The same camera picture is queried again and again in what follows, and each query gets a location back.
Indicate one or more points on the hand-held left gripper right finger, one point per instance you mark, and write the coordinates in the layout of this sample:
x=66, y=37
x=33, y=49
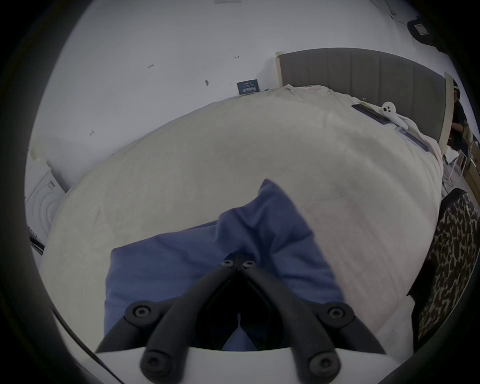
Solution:
x=311, y=337

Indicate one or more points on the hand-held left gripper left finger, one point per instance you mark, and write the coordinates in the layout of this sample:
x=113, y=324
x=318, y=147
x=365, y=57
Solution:
x=168, y=330

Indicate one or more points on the blue garment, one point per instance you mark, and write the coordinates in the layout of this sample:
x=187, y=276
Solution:
x=168, y=262

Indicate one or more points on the person's legs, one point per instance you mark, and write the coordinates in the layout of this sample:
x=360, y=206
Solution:
x=450, y=262

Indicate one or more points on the white washing machine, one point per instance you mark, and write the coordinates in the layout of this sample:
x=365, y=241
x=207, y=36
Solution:
x=41, y=198

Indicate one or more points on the bed with beige sheet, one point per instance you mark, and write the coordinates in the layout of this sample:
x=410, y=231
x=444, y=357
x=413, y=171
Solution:
x=225, y=150

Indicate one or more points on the black phone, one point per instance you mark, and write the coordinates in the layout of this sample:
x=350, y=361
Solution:
x=369, y=113

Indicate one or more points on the white hand controller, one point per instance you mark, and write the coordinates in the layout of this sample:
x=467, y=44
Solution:
x=390, y=110

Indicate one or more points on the small dark blue card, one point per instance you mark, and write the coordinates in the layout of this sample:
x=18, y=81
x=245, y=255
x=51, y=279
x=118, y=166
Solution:
x=248, y=87

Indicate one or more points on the grey padded headboard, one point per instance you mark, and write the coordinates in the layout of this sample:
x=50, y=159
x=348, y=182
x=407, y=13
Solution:
x=356, y=71

